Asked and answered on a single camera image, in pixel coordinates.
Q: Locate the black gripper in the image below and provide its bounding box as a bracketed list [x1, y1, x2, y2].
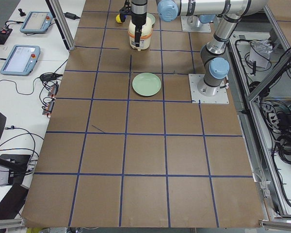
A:
[131, 12, 146, 51]

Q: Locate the green plate near arm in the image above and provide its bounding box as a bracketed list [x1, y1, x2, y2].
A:
[147, 13, 156, 26]
[132, 73, 162, 97]

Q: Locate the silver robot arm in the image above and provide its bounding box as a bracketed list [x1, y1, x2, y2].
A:
[186, 15, 216, 28]
[156, 0, 267, 97]

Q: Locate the yellow toy potato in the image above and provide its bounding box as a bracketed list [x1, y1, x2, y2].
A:
[115, 14, 123, 24]

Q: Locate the black power adapter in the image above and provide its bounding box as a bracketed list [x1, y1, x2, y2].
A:
[64, 12, 80, 20]

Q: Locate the upper blue teach pendant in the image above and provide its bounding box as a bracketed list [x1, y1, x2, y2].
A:
[20, 11, 53, 33]

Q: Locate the blue teach pendant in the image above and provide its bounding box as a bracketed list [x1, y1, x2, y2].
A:
[20, 11, 53, 33]
[0, 45, 41, 76]

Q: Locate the lower blue teach pendant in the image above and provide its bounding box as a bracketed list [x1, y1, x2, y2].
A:
[0, 45, 41, 76]

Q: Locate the black monitor stand base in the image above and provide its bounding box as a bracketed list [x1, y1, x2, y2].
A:
[0, 154, 31, 186]

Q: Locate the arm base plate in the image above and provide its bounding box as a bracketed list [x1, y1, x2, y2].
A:
[181, 16, 211, 33]
[189, 74, 229, 104]

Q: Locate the aluminium frame post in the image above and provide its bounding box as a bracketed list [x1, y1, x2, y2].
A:
[45, 0, 76, 51]

